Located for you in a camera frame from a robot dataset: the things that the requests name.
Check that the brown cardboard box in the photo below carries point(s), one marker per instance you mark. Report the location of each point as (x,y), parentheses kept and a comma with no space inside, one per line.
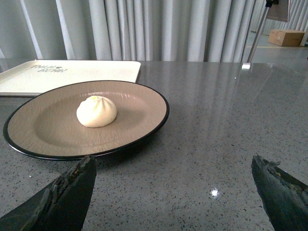
(286,38)

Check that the white bear print tray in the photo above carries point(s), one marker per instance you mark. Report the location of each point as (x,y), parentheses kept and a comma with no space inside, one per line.
(35,77)

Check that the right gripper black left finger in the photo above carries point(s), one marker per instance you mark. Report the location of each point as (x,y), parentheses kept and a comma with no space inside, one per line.
(61,206)

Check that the grey pleated curtain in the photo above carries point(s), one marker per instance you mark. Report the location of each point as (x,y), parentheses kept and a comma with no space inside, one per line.
(141,30)

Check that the metal stand pole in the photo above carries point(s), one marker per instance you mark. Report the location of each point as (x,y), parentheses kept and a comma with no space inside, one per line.
(258,34)

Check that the white steamed bun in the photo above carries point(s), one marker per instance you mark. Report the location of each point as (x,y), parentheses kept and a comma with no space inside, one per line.
(96,111)

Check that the grey panel on stand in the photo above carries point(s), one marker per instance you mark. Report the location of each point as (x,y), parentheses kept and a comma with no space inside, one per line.
(278,10)

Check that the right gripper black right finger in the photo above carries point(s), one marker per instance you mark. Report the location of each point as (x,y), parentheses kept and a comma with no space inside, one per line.
(284,198)

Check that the beige plate with black rim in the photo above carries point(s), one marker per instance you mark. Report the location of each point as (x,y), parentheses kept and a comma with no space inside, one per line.
(47,127)

